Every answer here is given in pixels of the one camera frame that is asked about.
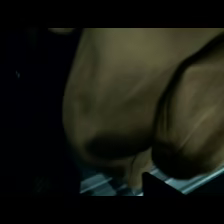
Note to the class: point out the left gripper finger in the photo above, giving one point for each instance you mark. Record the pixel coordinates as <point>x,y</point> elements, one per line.
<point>155,188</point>

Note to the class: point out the brown garment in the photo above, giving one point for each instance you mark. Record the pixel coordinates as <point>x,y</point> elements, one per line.
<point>120,90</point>

